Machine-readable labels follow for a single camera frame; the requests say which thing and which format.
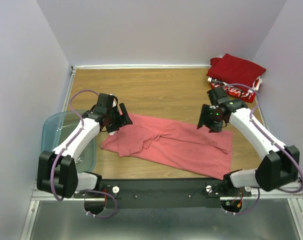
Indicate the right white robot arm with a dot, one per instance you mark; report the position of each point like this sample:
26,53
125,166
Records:
279,162

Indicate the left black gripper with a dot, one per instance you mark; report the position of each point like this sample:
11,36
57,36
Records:
123,119

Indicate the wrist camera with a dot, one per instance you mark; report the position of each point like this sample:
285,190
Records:
217,96
115,101

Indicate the folded dark red t-shirt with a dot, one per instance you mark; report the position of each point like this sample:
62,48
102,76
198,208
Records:
231,69

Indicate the blue plastic bin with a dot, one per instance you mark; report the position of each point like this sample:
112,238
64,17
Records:
57,128

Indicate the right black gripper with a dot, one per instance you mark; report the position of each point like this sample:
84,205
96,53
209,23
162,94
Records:
214,127

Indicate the folded red white printed t-shirt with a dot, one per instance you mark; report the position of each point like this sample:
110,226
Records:
245,93

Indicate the pink t-shirt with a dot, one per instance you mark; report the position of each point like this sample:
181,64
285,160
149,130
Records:
175,144

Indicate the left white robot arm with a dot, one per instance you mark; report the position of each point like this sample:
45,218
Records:
57,173

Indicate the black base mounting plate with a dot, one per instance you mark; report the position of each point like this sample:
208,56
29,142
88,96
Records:
162,193

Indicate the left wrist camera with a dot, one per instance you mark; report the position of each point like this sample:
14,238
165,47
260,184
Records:
115,101

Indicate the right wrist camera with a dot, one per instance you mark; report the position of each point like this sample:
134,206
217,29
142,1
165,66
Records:
217,96

